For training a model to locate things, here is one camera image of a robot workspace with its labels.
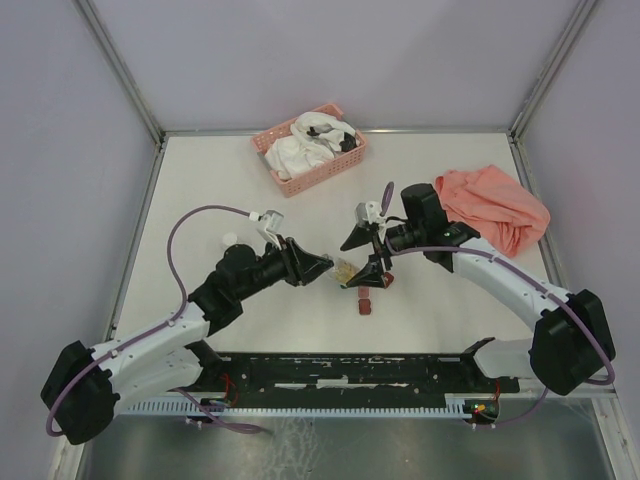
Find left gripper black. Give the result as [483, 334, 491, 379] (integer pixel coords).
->
[236, 234, 333, 301]

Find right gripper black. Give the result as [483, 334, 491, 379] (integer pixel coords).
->
[340, 222, 424, 289]

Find glass pill bottle yellow pills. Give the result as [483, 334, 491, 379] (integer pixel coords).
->
[328, 257, 360, 287]

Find red pill box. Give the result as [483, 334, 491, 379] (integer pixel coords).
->
[384, 272, 395, 288]
[358, 286, 372, 316]

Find white bottle cap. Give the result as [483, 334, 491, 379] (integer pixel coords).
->
[221, 232, 239, 249]

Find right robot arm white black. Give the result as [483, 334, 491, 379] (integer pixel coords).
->
[340, 183, 616, 396]

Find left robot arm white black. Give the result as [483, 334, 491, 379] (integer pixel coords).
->
[41, 238, 334, 445]

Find white cloth in basket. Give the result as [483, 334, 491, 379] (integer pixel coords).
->
[265, 112, 362, 181]

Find pink shirt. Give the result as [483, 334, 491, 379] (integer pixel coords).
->
[434, 165, 551, 258]

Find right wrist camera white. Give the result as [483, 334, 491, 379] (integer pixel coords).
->
[355, 201, 387, 238]

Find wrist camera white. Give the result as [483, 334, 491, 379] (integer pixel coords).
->
[249, 210, 284, 249]
[355, 201, 387, 238]

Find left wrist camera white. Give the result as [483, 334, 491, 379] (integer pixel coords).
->
[249, 210, 284, 249]

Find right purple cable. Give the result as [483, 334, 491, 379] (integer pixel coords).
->
[379, 182, 616, 430]

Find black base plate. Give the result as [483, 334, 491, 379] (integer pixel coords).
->
[188, 352, 520, 410]

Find white cable duct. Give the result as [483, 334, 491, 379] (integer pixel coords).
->
[123, 396, 471, 420]

